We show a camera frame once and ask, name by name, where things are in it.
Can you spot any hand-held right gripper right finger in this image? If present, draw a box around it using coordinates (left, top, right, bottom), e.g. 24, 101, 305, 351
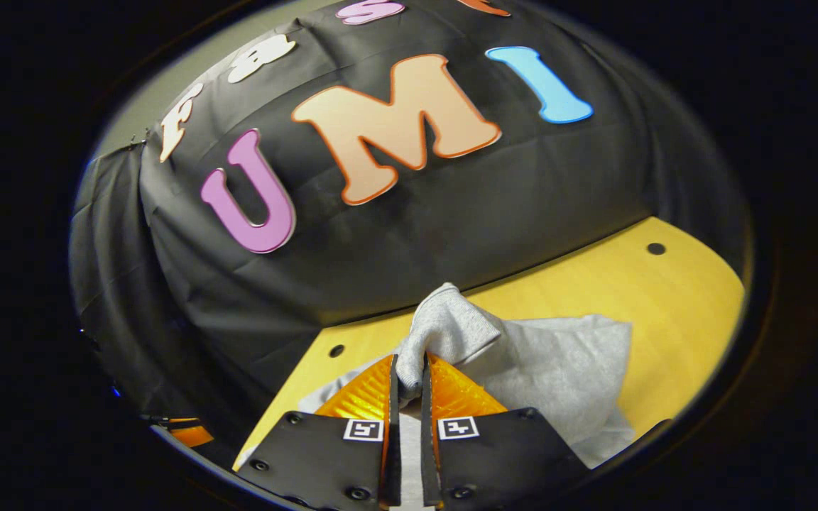
420, 351, 591, 508

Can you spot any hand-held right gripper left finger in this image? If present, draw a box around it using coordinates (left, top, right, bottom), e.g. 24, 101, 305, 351
235, 353, 404, 511

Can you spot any grey zip-neck sweatshirt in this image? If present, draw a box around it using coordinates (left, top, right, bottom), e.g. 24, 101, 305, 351
299, 282, 637, 511

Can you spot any black backdrop cloth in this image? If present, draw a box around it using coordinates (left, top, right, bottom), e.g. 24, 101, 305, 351
68, 0, 751, 455

